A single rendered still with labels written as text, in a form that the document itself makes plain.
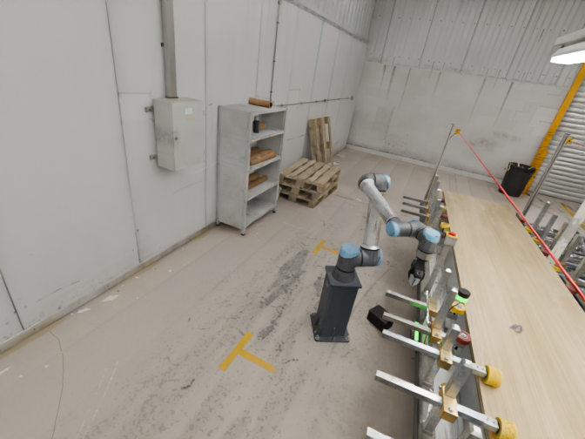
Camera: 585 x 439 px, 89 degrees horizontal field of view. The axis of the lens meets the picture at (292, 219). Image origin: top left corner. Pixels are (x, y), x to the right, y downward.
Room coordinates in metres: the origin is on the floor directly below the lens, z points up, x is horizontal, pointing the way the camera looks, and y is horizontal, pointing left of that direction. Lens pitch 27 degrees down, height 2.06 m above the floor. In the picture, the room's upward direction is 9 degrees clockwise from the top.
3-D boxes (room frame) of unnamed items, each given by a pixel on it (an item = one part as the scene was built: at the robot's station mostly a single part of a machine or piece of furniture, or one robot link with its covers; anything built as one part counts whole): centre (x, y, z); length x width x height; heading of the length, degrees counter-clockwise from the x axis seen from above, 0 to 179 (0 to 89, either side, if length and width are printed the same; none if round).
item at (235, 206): (3.81, 0.65, 0.78); 0.90 x 0.45 x 1.55; 158
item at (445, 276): (1.51, -0.97, 0.87); 0.04 x 0.04 x 0.48; 72
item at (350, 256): (1.97, -0.49, 0.79); 0.17 x 0.15 x 0.18; 106
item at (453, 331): (1.03, -0.81, 0.87); 0.04 x 0.04 x 0.48; 72
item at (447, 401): (0.77, -0.73, 0.95); 0.14 x 0.06 x 0.05; 162
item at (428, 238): (1.50, -0.79, 1.28); 0.10 x 0.09 x 0.12; 16
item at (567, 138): (3.35, -2.75, 1.25); 0.15 x 0.08 x 1.10; 162
